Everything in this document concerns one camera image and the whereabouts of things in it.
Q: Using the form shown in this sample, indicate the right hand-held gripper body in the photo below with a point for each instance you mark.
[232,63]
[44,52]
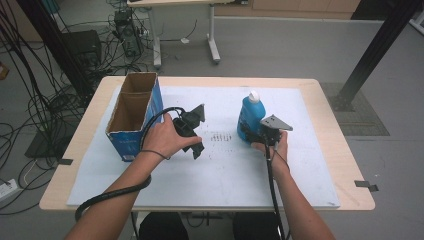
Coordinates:
[271,125]

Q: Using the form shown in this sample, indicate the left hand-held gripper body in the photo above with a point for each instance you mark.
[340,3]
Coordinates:
[187,125]

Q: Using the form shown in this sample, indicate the blue bottle with white cap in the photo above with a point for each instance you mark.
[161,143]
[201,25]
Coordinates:
[251,113]

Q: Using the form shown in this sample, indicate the blue cardboard box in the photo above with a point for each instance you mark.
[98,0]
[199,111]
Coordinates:
[133,146]

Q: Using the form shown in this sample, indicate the person's left hand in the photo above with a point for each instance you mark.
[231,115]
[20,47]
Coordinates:
[161,136]

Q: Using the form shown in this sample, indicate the person's right hand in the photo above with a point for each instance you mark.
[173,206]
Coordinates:
[278,155]

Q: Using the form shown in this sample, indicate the white table mat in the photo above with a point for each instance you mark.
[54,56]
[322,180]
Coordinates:
[216,180]

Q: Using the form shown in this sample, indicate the light wooden table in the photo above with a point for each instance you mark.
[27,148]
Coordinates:
[233,81]

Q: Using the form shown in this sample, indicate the person's left leg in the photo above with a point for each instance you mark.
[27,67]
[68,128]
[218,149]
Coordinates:
[163,226]

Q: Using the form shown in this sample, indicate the person's leg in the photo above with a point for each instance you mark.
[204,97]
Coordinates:
[163,226]
[255,226]

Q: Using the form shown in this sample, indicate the white plug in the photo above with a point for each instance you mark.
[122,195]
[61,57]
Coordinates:
[184,40]

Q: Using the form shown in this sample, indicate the grey floor mat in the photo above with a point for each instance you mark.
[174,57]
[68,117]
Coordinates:
[363,116]

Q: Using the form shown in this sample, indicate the person's right leg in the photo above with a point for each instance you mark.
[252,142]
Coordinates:
[255,226]

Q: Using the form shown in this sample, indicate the black computer tower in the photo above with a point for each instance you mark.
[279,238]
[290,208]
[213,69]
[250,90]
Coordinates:
[128,36]

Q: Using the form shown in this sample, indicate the black tape strip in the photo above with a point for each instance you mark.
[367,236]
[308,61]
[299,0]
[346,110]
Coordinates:
[65,161]
[363,184]

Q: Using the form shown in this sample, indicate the white desk with legs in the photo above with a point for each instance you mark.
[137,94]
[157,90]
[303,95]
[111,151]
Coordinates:
[166,2]

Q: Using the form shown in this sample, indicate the black floor box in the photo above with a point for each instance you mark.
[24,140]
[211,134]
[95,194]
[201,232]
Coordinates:
[83,43]

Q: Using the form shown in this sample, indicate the dark floor plate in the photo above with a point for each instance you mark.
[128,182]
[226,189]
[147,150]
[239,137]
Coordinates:
[43,143]

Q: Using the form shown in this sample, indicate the white power strip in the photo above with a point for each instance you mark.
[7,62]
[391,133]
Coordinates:
[6,190]

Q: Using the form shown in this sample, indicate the black metal post with base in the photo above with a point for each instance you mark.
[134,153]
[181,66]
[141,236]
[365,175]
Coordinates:
[376,50]

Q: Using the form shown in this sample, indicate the black slanted metal post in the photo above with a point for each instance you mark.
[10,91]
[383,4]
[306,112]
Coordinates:
[56,43]

